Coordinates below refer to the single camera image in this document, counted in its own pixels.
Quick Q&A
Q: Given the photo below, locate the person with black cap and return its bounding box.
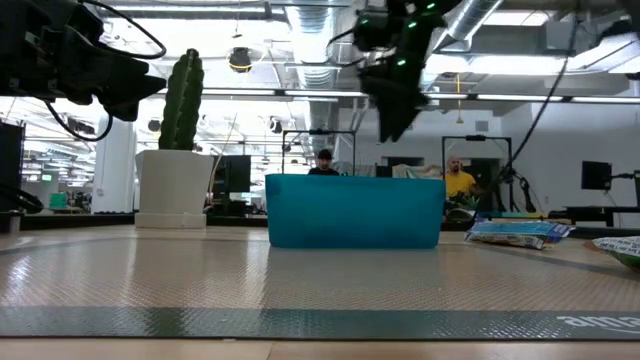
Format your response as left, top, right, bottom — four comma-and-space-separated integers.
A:
306, 148, 341, 177

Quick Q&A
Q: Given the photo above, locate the blue purple granola bar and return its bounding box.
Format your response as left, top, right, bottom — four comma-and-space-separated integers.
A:
464, 219, 577, 251

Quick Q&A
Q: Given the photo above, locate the black cabinet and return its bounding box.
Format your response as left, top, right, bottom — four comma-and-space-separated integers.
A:
0, 122, 27, 234

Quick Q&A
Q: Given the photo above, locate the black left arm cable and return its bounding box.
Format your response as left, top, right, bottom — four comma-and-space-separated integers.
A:
43, 0, 168, 143

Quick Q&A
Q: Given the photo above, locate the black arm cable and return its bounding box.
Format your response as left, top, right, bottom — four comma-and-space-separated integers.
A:
43, 0, 168, 143
472, 12, 582, 214

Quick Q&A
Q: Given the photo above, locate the black ceiling speaker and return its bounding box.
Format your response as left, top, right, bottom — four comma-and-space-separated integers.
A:
228, 46, 254, 75

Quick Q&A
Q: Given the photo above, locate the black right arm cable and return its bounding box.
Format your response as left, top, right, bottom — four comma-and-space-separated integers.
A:
472, 12, 582, 214

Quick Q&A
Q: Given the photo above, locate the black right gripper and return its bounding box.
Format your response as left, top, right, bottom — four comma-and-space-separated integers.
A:
351, 0, 451, 144

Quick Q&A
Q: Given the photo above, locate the silver ventilation duct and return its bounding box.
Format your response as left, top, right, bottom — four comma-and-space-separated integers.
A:
429, 0, 505, 96

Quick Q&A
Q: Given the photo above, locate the orange hanging cord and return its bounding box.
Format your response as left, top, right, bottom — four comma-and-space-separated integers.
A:
454, 73, 465, 126

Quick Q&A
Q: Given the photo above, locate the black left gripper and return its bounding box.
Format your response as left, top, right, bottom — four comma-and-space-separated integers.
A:
0, 0, 168, 123

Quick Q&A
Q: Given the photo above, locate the white plant pot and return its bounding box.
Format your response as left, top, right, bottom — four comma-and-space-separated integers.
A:
134, 149, 216, 230

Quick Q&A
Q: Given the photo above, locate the black desk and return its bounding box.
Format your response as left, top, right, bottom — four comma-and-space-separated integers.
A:
547, 203, 640, 229

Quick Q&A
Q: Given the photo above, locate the black metal frame stand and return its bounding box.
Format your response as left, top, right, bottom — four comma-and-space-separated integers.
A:
440, 134, 514, 213
281, 129, 358, 176

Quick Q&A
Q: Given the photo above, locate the person in yellow shirt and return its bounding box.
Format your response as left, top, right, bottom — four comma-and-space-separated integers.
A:
443, 155, 479, 200

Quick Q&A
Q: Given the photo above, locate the green cactus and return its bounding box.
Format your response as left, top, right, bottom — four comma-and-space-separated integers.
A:
158, 48, 206, 152

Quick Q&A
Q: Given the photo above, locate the snack packet right edge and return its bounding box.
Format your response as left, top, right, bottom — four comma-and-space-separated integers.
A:
591, 235, 640, 270

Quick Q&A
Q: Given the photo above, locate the blue plastic bin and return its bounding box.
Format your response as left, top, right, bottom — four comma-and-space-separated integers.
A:
264, 173, 448, 250

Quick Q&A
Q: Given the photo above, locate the black computer monitor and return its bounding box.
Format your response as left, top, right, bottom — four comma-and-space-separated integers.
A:
211, 154, 253, 195

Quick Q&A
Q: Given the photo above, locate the beige woven mat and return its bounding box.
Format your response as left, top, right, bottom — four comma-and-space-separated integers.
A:
0, 230, 640, 342

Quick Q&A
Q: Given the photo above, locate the black monitor on arm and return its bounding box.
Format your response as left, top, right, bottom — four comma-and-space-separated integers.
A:
580, 160, 640, 192

